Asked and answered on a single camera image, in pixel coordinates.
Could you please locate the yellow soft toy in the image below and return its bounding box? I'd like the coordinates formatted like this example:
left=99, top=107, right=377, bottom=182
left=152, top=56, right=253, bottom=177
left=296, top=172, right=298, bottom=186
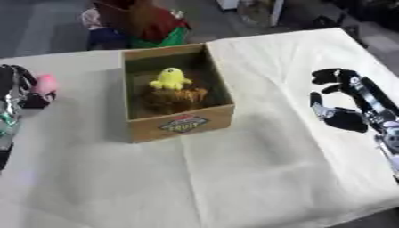
left=148, top=67, right=195, bottom=91

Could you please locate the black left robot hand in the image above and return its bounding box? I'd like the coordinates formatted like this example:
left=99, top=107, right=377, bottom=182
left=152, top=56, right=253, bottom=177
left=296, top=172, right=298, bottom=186
left=0, top=63, right=58, bottom=110

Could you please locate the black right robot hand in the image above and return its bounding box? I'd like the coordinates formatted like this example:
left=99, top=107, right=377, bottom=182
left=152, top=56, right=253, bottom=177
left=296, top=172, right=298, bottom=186
left=308, top=68, right=399, bottom=134

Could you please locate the red and green bag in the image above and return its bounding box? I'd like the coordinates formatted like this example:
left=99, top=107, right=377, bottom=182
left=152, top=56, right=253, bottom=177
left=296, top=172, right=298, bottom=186
left=79, top=0, right=193, bottom=50

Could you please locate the black chair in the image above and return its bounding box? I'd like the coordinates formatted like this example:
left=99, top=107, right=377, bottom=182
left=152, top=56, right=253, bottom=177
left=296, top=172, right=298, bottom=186
left=310, top=0, right=399, bottom=49

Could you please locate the pink soft toy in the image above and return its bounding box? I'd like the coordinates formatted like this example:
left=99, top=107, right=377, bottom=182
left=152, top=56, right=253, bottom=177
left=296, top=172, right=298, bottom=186
left=32, top=73, right=60, bottom=96

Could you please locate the white furniture frame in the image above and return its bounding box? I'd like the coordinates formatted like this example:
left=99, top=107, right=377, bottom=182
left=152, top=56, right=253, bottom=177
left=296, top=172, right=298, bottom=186
left=215, top=0, right=287, bottom=28

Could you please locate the tan cardboard box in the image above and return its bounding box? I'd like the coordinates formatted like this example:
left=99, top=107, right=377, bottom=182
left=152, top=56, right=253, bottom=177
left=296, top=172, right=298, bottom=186
left=118, top=42, right=237, bottom=144

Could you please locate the brown soft toy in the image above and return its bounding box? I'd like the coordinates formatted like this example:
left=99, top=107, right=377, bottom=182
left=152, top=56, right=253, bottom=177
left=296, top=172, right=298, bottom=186
left=138, top=85, right=211, bottom=115

